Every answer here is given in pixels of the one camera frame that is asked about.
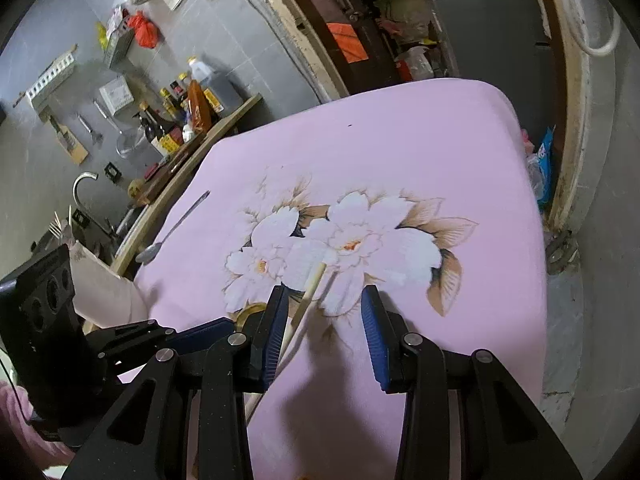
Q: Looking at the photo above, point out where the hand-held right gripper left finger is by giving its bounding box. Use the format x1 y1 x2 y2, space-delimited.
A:
65 285 291 480

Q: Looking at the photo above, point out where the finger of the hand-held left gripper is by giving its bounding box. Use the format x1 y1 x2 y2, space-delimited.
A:
166 316 237 357
87 318 177 377

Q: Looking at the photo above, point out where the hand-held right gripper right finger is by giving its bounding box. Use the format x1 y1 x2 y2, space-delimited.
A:
360 284 583 480

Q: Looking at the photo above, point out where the white cup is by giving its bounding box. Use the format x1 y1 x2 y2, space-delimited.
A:
67 240 151 333

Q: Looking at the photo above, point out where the metal spoon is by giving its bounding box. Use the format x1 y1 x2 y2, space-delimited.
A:
135 190 211 265

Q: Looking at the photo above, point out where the person's left forearm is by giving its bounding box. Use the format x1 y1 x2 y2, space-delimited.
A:
0 380 76 480

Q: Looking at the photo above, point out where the chrome faucet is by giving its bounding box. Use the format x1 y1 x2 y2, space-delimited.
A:
72 172 123 238

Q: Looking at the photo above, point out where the wooden cutting board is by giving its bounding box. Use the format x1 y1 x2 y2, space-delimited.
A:
127 152 193 206

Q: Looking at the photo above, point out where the beige kitchen counter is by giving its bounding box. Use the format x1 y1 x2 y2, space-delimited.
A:
110 92 263 278

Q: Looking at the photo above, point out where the pink floral tablecloth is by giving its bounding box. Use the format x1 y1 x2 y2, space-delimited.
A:
115 77 548 480

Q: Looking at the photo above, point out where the hanging wooden board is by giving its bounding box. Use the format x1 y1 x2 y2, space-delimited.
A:
42 112 90 166

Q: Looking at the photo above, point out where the hanging metal peeler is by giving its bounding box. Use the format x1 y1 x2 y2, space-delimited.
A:
76 114 105 147

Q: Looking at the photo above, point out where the orange sauce bottle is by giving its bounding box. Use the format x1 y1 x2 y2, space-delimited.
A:
186 80 214 134

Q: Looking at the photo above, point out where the blue snack packet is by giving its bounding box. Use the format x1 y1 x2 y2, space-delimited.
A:
525 127 557 213

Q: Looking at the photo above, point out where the large oil bottle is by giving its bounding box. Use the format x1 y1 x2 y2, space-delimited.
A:
189 57 247 112

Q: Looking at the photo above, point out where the orange bag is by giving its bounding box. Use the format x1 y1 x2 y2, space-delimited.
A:
326 22 368 64

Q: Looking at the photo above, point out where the red plastic bag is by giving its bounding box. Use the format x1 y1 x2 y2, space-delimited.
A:
127 10 163 50

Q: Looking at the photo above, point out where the red snack packet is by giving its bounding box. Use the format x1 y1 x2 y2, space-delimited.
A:
107 5 132 33

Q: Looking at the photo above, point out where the grey cabinet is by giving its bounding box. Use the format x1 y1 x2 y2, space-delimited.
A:
430 0 563 146

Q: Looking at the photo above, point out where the white wall box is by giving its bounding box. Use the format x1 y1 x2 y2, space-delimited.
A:
97 77 136 113

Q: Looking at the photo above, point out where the white plastic wall rack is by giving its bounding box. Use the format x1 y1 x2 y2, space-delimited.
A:
22 45 80 110

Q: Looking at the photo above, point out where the wire wall shelf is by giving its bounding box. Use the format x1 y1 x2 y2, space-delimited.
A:
104 22 137 68

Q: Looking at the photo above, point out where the wooden door frame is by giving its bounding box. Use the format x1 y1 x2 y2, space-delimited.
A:
250 0 586 231

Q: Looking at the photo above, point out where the white hose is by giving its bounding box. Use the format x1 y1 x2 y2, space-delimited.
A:
557 0 622 57

